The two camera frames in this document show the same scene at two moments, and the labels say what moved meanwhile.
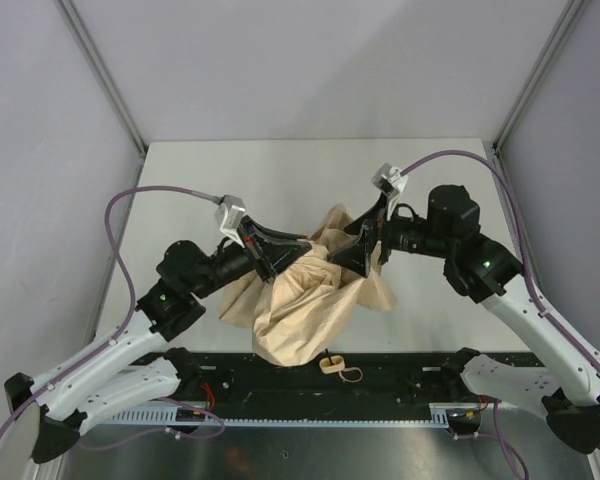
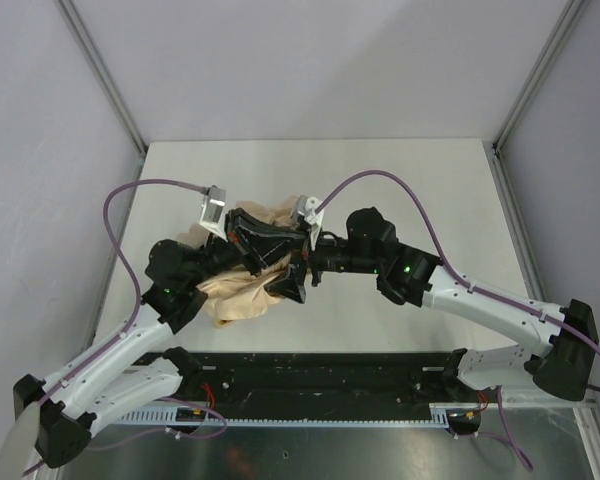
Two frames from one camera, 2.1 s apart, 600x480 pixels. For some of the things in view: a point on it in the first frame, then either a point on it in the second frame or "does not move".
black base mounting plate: (234, 380) does not move
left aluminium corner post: (105, 83) does not move
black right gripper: (373, 246) → (305, 262)
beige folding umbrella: (303, 314) → (238, 292)
